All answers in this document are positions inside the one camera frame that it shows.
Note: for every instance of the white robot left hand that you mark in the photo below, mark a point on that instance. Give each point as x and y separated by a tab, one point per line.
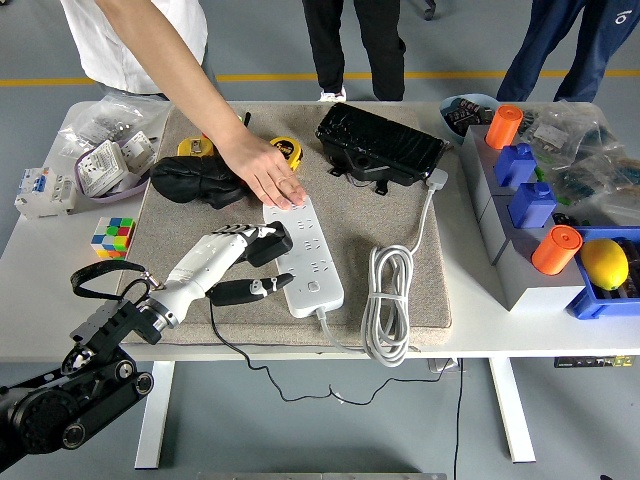
200	265

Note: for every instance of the person's left hand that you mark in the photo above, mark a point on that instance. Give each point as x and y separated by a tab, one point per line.
265	172

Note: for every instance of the black plug adapter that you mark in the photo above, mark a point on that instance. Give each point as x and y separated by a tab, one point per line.
272	247

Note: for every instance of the white power strip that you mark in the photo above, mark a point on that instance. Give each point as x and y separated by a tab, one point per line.
320	260

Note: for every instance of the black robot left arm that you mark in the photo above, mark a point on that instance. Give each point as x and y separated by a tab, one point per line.
45	415

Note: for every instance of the person's left forearm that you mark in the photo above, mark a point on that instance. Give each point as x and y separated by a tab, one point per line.
185	80

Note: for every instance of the yellow tape measure black label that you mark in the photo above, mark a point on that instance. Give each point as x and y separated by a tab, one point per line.
291	150

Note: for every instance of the black cloth pouch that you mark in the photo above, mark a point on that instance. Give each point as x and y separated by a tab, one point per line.
190	180

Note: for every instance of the yellow tape measure metal clip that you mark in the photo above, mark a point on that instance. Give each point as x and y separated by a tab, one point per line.
192	146

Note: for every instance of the colourful puzzle cube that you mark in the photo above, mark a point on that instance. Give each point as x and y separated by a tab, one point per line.
114	237

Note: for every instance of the purple bowl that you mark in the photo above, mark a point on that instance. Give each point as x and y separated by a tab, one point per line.
120	194

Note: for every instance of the grey-brown mat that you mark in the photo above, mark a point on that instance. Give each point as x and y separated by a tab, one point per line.
350	240

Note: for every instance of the white table leg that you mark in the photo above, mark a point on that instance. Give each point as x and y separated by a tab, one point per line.
512	410
155	415

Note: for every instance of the black table control panel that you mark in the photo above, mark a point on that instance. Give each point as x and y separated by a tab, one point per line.
590	362

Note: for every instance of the black wrapped device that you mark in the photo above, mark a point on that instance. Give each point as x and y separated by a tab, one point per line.
380	135

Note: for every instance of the white socket module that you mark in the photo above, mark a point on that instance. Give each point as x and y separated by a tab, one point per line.
140	150
100	167

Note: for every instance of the person in black trousers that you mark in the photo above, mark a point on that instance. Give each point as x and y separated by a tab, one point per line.
325	40

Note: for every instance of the clear bag of screws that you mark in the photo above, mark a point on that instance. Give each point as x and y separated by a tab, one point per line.
110	120

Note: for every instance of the white circuit breaker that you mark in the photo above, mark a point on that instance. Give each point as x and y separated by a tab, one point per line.
45	192

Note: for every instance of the blue plastic bin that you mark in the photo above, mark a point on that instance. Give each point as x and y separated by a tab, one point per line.
585	300

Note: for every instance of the blue bowl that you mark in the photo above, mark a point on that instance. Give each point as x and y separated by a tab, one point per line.
443	116

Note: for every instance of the grey block holder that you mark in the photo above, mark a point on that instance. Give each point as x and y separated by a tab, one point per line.
530	290

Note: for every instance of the black chip components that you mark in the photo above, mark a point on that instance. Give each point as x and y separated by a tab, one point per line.
465	114

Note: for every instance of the yellow lemon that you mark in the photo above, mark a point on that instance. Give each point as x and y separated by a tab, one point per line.
604	262

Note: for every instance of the black chair caster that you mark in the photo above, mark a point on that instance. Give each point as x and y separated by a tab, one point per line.
429	10

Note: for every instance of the orange cylinder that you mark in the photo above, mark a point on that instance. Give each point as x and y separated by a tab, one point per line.
504	127
555	250

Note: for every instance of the blue block with knob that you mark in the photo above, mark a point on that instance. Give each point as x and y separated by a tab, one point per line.
532	205
515	167

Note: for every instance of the green plastic piece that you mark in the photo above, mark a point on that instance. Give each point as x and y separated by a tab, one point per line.
563	200
539	173

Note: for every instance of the person in blue trousers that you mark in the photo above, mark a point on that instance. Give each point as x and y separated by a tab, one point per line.
540	40

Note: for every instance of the clear bags of components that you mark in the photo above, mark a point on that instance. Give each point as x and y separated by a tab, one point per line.
590	150

